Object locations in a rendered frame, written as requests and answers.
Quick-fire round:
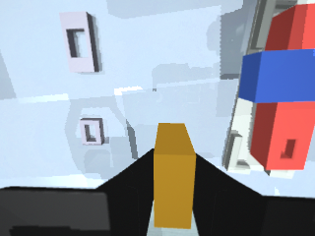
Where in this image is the blue rectangular block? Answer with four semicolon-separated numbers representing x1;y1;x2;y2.
238;48;315;103

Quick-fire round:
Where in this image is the orange-yellow rectangular block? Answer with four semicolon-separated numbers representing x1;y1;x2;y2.
154;123;196;229

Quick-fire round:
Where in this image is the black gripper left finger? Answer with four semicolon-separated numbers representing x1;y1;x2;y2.
0;148;155;236

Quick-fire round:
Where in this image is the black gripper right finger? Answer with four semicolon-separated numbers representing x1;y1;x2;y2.
192;152;315;236

